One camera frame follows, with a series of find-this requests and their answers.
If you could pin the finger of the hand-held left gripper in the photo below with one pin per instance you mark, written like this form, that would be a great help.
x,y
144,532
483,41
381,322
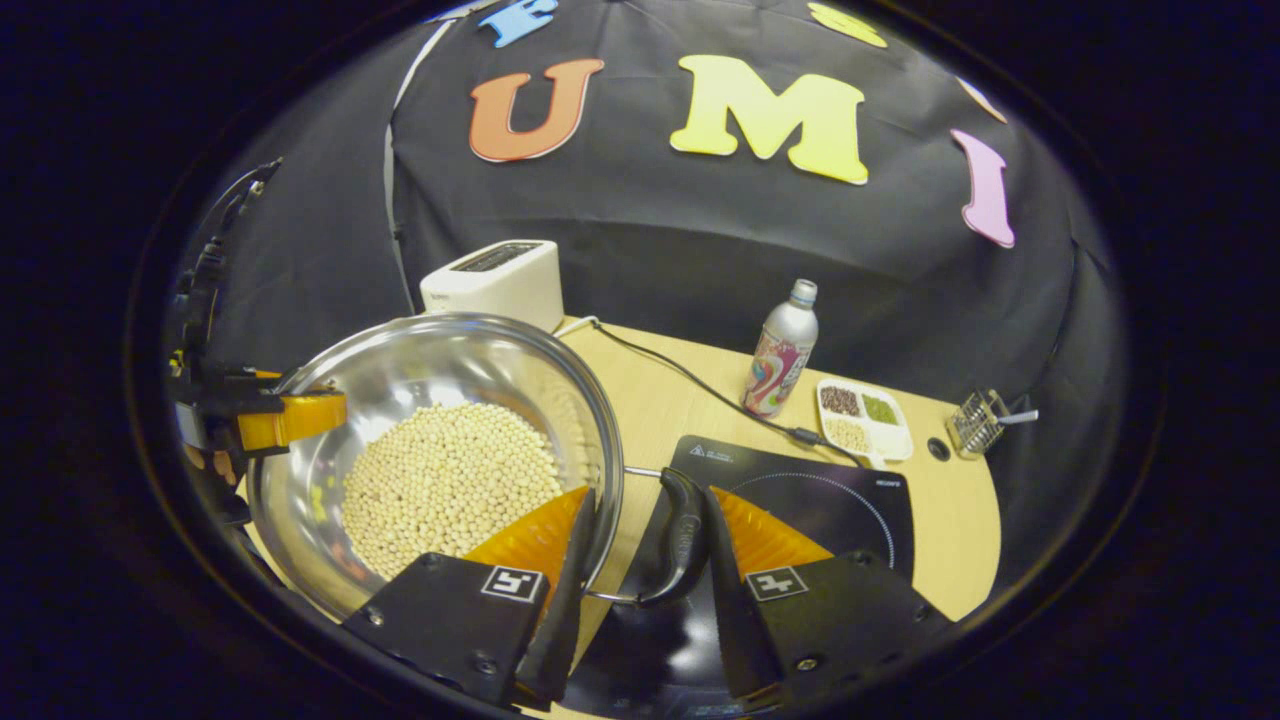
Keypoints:
x,y
265,376
290,420

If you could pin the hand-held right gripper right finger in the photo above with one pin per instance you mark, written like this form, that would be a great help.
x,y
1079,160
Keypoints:
x,y
735,620

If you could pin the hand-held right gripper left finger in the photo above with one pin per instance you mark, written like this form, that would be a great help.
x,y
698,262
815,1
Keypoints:
x,y
570,600

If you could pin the black induction cooktop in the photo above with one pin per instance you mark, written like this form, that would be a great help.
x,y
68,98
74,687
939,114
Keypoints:
x,y
820,500

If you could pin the pile of soybeans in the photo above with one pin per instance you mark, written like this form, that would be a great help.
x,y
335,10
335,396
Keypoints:
x,y
440,480

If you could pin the white divided dish of grains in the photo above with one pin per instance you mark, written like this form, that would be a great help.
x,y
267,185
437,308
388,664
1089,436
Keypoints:
x,y
895,440

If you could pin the white toaster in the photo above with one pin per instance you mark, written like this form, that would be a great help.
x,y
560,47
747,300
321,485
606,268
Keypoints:
x,y
500,285

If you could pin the silver bottle with colourful label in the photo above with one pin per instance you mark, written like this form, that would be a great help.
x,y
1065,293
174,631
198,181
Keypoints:
x,y
778,370

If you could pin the black table grommet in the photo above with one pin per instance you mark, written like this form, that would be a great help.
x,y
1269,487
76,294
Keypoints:
x,y
938,449

